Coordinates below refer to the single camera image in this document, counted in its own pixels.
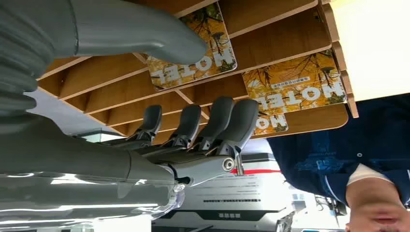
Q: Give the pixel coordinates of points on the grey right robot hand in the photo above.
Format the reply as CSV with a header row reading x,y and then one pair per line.
x,y
80,166

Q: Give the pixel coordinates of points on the yellow leaf hotel card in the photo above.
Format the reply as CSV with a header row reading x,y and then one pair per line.
x,y
272,124
211,35
298,83

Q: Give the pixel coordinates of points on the wooden slotted card rack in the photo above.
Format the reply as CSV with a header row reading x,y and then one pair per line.
x,y
275,35

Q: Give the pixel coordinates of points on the person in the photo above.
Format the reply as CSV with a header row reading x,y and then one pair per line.
x,y
320,147

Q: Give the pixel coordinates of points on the glass panel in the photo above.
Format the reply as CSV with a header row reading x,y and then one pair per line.
x,y
96,136

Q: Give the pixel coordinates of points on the black stand device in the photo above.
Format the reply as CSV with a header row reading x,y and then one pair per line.
x,y
333,205

